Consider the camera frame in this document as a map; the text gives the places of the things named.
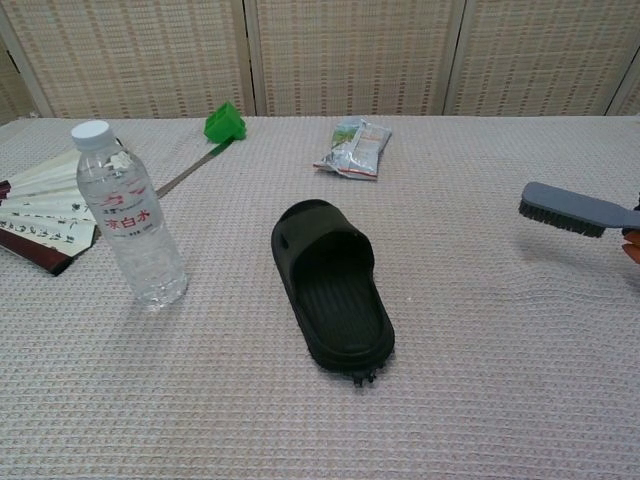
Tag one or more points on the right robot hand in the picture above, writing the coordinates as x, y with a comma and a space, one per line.
634, 247

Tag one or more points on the black rubber slipper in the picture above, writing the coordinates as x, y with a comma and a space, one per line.
320, 225

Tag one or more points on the clear plastic water bottle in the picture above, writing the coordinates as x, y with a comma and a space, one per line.
135, 250

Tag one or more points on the pale waffle-weave tablecloth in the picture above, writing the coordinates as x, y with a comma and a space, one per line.
450, 375

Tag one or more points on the woven folding screen panel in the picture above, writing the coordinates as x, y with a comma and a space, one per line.
15, 95
130, 55
350, 55
545, 55

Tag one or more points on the silver foil snack packet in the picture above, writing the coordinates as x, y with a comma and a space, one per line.
355, 150

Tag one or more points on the paper folding fan with calligraphy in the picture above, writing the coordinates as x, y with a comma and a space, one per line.
40, 210

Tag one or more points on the grey scrubbing brush black bristles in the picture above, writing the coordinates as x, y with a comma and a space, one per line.
565, 200

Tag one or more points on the long flat stick green end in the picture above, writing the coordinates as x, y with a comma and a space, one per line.
185, 172

